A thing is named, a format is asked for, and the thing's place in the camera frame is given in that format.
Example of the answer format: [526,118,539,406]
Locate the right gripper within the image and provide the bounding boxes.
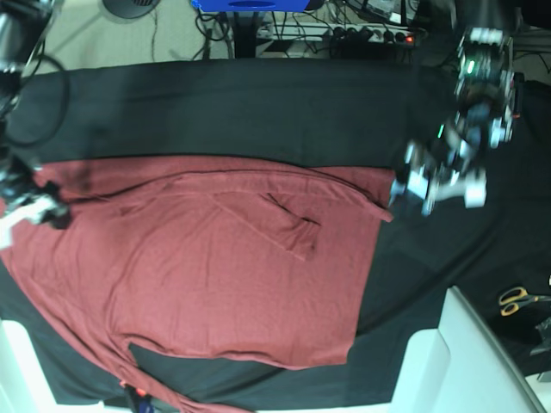
[1,154,71,229]

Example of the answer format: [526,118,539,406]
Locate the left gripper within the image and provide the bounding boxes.
[388,128,486,215]

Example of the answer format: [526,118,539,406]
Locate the red long-sleeve T-shirt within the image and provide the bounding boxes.
[1,156,393,412]

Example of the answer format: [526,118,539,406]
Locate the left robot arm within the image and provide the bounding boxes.
[389,1,520,216]

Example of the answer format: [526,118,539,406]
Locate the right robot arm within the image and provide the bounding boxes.
[1,1,71,231]

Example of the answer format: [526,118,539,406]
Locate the black table cloth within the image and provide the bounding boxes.
[8,59,550,410]

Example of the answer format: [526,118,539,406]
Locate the black and orange clamp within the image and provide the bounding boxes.
[510,72,525,120]

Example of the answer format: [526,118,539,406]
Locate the grey crumpled plastic piece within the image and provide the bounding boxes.
[529,317,551,356]

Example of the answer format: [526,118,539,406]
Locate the white power strip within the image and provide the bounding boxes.
[257,21,427,47]

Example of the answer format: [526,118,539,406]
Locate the blue clamp at bottom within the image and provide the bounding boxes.
[123,385,157,413]

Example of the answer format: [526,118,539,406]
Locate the blue plastic box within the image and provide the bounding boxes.
[190,0,310,13]

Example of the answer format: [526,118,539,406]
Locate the black looped cable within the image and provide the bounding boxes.
[0,51,72,150]

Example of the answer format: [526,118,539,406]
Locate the yellow-handled scissors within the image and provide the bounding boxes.
[498,286,550,317]

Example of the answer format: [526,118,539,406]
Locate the black stand post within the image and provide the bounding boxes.
[228,11,265,59]

